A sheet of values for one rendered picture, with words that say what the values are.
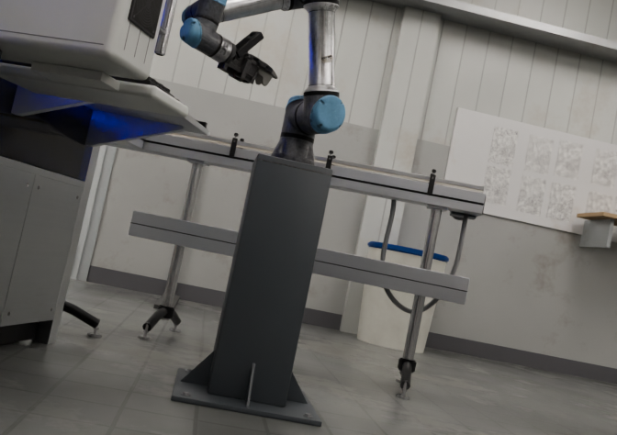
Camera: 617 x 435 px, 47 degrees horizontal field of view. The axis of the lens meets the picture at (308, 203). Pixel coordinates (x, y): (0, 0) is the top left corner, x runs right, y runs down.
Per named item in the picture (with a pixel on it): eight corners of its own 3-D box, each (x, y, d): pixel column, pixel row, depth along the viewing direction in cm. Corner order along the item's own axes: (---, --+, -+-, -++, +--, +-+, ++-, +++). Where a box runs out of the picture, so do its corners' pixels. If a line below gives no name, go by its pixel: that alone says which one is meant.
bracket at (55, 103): (10, 112, 205) (21, 69, 206) (16, 115, 208) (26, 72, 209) (120, 133, 201) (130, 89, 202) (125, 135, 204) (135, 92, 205)
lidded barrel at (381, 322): (418, 346, 547) (434, 256, 553) (442, 359, 490) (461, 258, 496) (342, 331, 540) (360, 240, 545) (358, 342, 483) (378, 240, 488)
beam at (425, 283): (128, 234, 338) (133, 210, 338) (133, 235, 345) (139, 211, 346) (465, 305, 316) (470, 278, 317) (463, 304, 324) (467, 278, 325)
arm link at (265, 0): (304, -24, 247) (174, 3, 225) (319, -32, 237) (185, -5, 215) (313, 9, 249) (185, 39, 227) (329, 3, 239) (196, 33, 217)
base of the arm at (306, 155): (309, 172, 249) (315, 144, 250) (316, 167, 234) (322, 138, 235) (268, 162, 248) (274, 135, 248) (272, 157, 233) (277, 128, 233)
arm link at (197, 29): (197, 12, 204) (188, 39, 203) (227, 30, 211) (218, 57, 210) (183, 15, 210) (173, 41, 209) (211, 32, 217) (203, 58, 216)
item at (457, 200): (84, 138, 341) (92, 105, 342) (97, 143, 356) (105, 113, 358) (483, 213, 315) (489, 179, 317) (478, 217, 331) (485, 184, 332)
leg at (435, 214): (395, 372, 316) (427, 204, 322) (395, 369, 325) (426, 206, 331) (415, 376, 315) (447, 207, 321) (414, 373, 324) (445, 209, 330)
